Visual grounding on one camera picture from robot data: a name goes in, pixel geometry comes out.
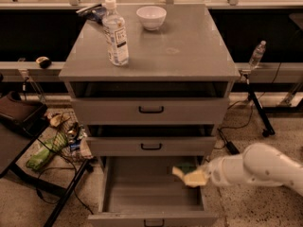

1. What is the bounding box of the black tape measure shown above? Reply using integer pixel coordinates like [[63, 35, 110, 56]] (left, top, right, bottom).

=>
[[36, 56, 52, 69]]

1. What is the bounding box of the grey drawer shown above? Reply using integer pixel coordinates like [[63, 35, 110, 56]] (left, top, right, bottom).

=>
[[88, 156, 218, 227], [72, 81, 229, 125], [87, 125, 216, 156]]

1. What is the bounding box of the green plastic bag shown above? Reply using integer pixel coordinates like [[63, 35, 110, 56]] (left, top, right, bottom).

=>
[[26, 133, 67, 171]]

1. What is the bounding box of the dark blue snack bag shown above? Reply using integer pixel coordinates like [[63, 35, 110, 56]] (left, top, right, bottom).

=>
[[76, 3, 106, 25]]

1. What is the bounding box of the grey drawer cabinet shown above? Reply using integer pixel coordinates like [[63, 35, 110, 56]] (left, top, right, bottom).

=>
[[58, 3, 241, 158]]

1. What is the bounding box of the grey top drawer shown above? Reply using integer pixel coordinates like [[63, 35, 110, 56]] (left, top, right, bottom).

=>
[[72, 81, 229, 125]]

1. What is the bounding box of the grey bottom drawer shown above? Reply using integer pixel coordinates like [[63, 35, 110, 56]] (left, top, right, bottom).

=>
[[88, 156, 218, 227]]

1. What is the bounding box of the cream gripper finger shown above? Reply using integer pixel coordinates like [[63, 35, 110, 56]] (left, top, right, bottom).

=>
[[172, 166, 184, 180], [184, 169, 207, 187]]

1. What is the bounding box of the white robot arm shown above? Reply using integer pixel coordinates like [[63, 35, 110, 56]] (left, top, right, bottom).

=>
[[172, 143, 303, 196]]

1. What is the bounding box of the green yellow sponge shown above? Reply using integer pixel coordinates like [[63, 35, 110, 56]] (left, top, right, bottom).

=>
[[176, 163, 197, 175]]

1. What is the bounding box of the wire mesh trash basket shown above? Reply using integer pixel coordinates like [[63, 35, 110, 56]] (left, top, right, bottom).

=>
[[47, 111, 93, 162]]

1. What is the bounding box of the clear plastic water bottle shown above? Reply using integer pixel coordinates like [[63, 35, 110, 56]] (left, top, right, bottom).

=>
[[102, 0, 129, 66]]

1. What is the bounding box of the white ceramic bowl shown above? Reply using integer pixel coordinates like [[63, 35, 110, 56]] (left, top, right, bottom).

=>
[[136, 6, 167, 30]]

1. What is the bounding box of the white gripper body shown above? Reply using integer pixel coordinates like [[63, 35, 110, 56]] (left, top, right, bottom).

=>
[[202, 154, 245, 186]]

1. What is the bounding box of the small background water bottle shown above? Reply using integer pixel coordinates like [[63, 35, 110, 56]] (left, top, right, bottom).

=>
[[249, 41, 266, 69]]

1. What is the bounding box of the grey middle drawer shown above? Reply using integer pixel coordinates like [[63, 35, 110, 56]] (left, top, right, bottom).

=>
[[87, 125, 216, 156]]

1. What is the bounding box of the black folding chair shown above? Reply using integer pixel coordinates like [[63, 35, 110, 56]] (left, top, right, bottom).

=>
[[0, 92, 91, 227]]

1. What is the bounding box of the black power adapter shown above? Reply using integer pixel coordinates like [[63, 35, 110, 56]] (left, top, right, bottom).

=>
[[218, 129, 240, 155]]

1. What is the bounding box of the black tripod stand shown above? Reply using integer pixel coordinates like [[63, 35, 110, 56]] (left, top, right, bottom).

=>
[[242, 72, 276, 137]]

